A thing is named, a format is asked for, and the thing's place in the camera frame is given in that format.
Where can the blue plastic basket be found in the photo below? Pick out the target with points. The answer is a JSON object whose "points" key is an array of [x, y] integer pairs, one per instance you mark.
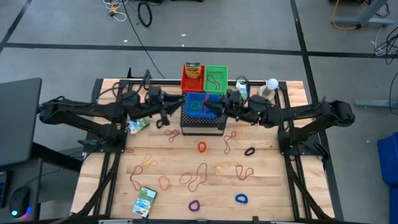
{"points": [[192, 113]]}

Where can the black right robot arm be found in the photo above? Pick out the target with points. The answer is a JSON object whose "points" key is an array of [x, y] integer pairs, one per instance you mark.
{"points": [[311, 110]]}

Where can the black keyboard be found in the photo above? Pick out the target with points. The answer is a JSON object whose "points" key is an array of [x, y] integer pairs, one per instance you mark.
{"points": [[3, 189]]}

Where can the white bulb on metal base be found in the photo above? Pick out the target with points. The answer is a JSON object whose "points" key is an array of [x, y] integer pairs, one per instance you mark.
{"points": [[272, 83]]}

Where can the green plastic basket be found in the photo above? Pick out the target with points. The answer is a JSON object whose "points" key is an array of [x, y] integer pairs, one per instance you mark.
{"points": [[222, 88]]}

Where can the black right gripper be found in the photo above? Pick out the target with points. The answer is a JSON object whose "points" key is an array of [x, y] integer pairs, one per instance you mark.
{"points": [[236, 107]]}

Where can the blue plastic bin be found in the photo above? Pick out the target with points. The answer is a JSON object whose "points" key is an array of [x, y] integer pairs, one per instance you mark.
{"points": [[390, 161], [394, 205]]}

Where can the yellow rubber band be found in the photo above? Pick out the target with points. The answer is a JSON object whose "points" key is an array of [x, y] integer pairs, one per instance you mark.
{"points": [[148, 161], [219, 169]]}

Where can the red plastic basket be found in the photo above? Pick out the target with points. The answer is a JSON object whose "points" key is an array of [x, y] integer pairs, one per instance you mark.
{"points": [[192, 87]]}

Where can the grey desk foot bar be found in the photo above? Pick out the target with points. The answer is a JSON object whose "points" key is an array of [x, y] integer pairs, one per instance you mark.
{"points": [[373, 103]]}

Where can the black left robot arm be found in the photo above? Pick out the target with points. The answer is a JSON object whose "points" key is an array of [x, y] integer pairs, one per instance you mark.
{"points": [[81, 109]]}

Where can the grey desk leg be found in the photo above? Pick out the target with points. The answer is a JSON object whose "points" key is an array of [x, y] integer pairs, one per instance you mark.
{"points": [[363, 21]]}

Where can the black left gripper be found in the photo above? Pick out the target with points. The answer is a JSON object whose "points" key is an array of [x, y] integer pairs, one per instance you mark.
{"points": [[154, 99]]}

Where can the black perforated metal shelf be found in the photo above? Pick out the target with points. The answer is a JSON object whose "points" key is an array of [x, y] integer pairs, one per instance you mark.
{"points": [[202, 124]]}

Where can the black computer mouse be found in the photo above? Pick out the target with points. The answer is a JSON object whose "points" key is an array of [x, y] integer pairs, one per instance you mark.
{"points": [[19, 200]]}

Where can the orange rubber band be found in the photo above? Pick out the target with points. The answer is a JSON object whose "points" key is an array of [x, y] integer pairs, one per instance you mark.
{"points": [[180, 178], [159, 183]]}

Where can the large red rubber band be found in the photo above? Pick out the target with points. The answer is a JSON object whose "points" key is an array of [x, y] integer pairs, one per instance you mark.
{"points": [[196, 179]]}

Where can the green yellow crayon box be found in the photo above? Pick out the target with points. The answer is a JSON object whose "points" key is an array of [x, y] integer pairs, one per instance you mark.
{"points": [[192, 73], [144, 202], [139, 126], [244, 90]]}

